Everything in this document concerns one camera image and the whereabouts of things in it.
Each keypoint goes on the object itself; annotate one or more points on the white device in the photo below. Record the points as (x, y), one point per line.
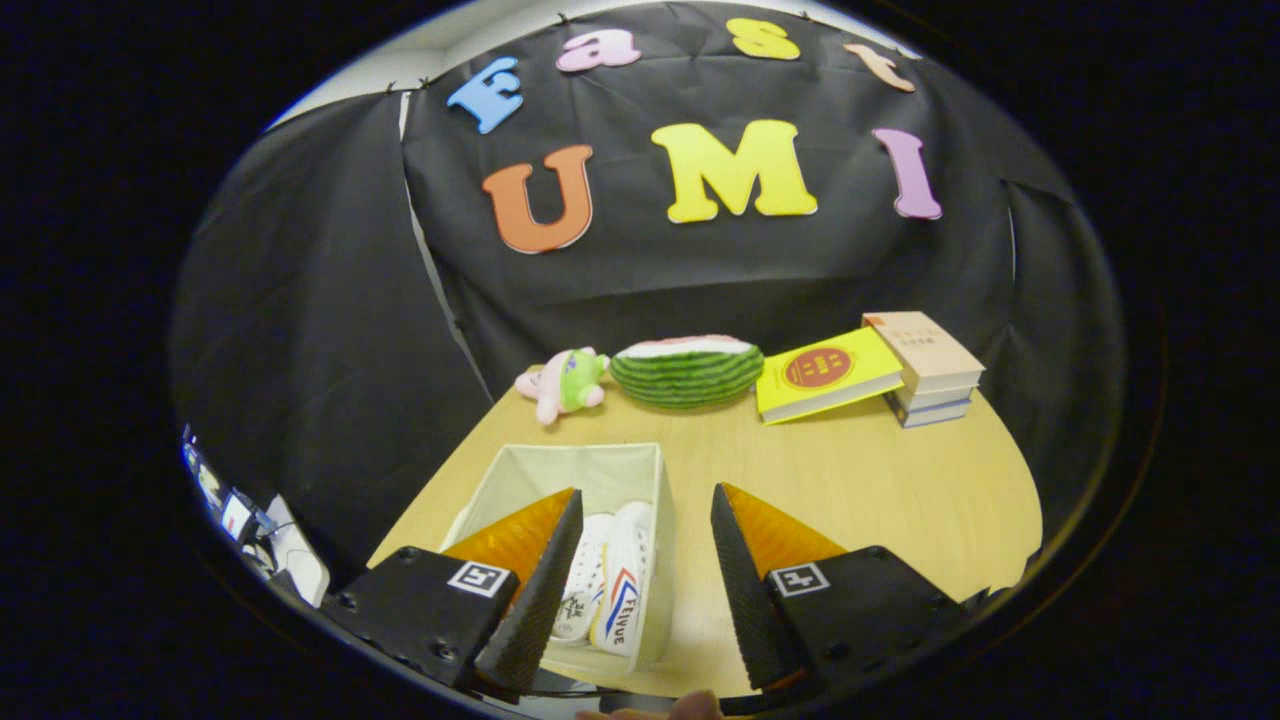
(300, 565)

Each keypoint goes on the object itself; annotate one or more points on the pink and green plush toy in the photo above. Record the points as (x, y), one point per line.
(570, 385)

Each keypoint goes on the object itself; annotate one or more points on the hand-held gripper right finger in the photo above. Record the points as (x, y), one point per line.
(745, 600)

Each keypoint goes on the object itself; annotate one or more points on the watermelon slice plush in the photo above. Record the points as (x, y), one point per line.
(690, 375)

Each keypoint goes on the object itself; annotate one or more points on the tan book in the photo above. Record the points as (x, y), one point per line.
(925, 345)

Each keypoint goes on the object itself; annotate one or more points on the yellow book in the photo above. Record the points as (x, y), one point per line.
(830, 370)

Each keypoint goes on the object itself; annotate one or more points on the white book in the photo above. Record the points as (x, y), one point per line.
(935, 398)

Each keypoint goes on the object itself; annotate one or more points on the blue printed package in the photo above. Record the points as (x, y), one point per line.
(235, 515)

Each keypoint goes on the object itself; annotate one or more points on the blue-grey book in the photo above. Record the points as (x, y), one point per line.
(930, 415)

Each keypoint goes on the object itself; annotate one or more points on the beige fabric storage box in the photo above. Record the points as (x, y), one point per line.
(600, 475)

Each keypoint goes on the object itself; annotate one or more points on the white canvas shoe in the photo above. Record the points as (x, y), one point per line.
(625, 590)
(585, 580)

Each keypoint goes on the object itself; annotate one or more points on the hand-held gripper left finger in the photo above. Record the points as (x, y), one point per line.
(530, 600)

